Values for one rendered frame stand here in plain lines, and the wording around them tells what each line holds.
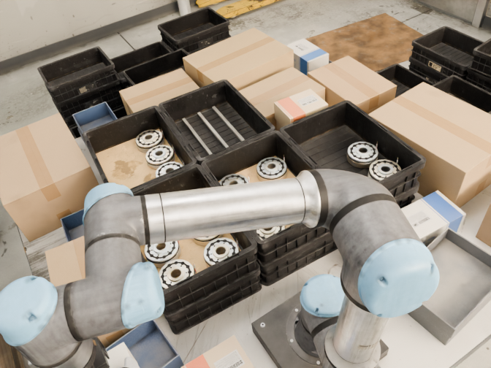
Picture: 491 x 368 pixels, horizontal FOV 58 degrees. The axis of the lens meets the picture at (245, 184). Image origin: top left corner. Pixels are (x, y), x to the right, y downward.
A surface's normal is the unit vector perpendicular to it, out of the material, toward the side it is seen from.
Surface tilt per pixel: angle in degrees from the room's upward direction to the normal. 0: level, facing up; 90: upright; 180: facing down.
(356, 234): 43
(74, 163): 0
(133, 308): 58
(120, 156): 0
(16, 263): 0
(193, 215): 50
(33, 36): 90
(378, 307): 86
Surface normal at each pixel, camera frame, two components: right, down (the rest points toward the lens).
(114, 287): -0.06, -0.55
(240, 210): 0.26, 0.03
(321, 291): -0.12, -0.74
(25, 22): 0.53, 0.57
